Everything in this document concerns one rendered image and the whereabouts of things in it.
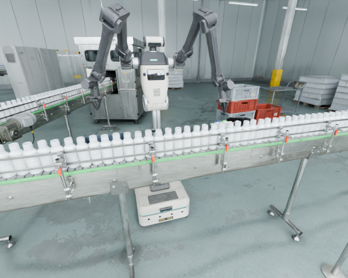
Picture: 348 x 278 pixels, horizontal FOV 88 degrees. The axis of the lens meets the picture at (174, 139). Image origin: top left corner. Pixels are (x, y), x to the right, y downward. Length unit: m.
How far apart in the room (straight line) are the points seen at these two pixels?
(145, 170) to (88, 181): 0.31
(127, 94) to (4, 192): 3.80
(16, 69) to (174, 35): 9.45
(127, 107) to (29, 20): 9.89
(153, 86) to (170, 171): 0.75
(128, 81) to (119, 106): 0.68
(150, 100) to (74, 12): 11.97
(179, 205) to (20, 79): 5.96
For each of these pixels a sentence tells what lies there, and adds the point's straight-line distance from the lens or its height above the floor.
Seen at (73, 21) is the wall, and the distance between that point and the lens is 13.29.
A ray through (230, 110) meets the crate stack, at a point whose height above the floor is 0.73.
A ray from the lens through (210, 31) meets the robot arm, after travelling 1.25.
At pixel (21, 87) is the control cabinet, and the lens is 6.91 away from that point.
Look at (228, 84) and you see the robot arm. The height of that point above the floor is 1.38.
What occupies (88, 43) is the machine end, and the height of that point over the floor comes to 1.87.
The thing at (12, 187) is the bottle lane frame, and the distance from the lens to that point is 1.21.
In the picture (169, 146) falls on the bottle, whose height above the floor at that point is 1.06.
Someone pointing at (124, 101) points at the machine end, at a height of 0.60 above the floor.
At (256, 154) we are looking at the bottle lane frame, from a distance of 1.39.
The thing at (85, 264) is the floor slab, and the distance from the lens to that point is 1.93.
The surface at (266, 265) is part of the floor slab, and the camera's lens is 1.94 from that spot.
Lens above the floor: 1.53
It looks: 24 degrees down
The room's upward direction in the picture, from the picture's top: straight up
